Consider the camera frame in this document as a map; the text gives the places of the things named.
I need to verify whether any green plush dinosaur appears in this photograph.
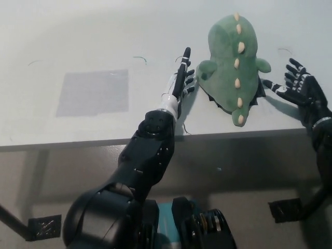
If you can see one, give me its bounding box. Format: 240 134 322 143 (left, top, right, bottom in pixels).
196 13 272 128

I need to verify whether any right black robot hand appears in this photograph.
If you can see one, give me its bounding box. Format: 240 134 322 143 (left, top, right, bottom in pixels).
262 58 332 130

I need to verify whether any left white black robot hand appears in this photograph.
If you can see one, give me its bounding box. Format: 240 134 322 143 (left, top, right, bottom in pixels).
159 47 196 121

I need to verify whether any black teal robot torso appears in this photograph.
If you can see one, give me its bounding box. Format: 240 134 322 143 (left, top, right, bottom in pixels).
137 197 238 249

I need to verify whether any grey tape square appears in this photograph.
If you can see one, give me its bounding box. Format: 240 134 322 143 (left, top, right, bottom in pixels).
56 68 130 118

